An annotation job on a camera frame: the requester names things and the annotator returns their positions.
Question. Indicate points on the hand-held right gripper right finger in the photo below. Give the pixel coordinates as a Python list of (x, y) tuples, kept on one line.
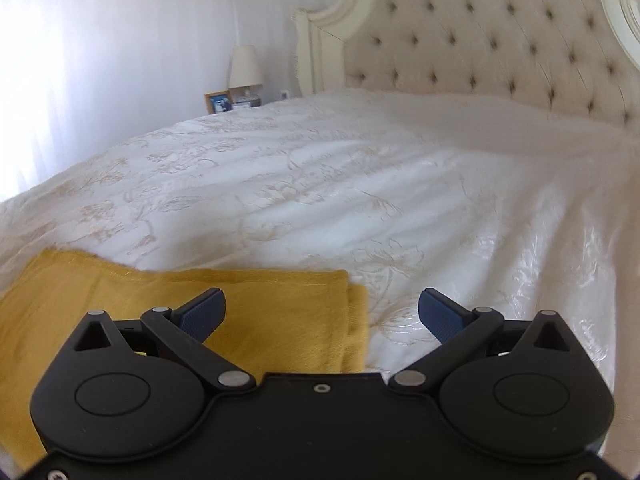
[(441, 318)]

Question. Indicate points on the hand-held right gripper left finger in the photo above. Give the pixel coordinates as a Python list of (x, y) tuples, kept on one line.
[(202, 318)]

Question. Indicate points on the yellow knitted sweater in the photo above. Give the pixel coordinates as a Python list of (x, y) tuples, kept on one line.
[(280, 310)]

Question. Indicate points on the white embroidered bedspread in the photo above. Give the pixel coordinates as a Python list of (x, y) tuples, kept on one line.
[(350, 185)]

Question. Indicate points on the white shade table lamp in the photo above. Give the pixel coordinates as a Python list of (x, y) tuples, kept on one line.
[(245, 67)]

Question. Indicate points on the cream tufted headboard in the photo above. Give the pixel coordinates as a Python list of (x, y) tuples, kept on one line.
[(475, 35)]

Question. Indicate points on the wooden picture frame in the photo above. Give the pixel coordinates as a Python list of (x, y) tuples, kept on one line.
[(218, 103)]

